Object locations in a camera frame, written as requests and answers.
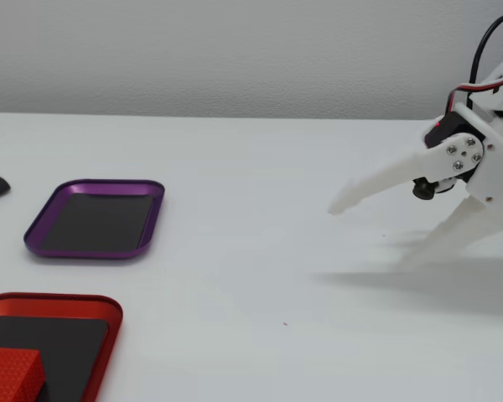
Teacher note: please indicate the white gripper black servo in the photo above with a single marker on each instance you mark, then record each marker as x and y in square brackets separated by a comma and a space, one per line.
[462, 153]

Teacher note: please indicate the purple metal tray black mat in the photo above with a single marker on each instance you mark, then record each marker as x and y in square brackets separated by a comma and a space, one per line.
[96, 218]

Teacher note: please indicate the black gripper camera white mount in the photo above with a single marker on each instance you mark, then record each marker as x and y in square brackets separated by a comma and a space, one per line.
[422, 188]

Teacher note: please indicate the red metal tray black mat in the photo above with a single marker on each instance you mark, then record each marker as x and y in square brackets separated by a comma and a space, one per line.
[58, 331]

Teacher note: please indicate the red studded block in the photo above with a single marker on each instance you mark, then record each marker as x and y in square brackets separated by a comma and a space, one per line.
[12, 372]

